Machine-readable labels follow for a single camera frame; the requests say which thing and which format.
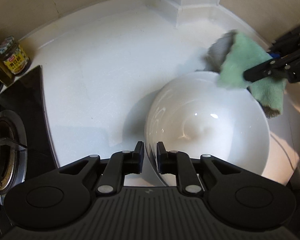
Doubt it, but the white ceramic bowl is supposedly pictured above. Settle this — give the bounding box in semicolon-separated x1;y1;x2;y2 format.
144;70;270;188

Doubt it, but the black glass gas hob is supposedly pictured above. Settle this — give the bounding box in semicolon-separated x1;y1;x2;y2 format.
0;65;59;230

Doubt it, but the dark oil bottle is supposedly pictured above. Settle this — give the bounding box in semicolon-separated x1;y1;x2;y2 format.
0;44;15;87

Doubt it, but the checkered lid jar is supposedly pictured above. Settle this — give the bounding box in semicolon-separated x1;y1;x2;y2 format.
0;36;31;76

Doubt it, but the gas burner with pan support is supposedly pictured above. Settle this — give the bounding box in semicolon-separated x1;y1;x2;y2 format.
0;109;28;195

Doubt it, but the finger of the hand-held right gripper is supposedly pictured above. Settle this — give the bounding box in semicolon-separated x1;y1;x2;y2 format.
243;55;293;82
267;24;300;58

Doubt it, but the green and grey cloth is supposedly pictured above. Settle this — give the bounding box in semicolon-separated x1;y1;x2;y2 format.
205;29;285;119

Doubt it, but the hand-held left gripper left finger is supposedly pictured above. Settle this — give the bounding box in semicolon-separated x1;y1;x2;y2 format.
59;141;145;197

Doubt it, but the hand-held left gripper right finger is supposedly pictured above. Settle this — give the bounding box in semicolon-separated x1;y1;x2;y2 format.
156;141;242;197

